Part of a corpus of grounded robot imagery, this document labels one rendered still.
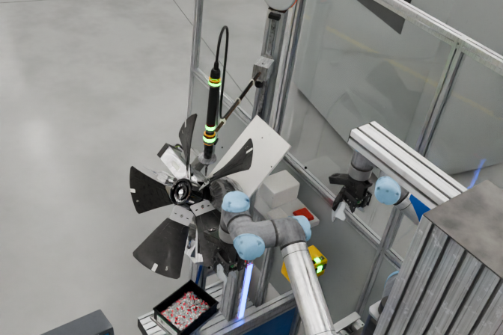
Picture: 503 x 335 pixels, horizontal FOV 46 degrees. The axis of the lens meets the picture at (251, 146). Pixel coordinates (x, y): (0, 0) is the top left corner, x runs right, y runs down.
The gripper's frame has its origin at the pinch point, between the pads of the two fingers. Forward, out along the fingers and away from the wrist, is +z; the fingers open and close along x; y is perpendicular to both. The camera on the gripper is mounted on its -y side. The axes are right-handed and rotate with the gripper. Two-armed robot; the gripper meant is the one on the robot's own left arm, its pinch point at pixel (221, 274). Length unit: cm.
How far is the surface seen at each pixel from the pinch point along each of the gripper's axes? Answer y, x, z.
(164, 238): -54, 10, 39
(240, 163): -45, 39, 3
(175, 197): -60, 19, 25
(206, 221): -42, 23, 25
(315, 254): -13, 59, 36
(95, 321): -16.4, -35.9, 19.0
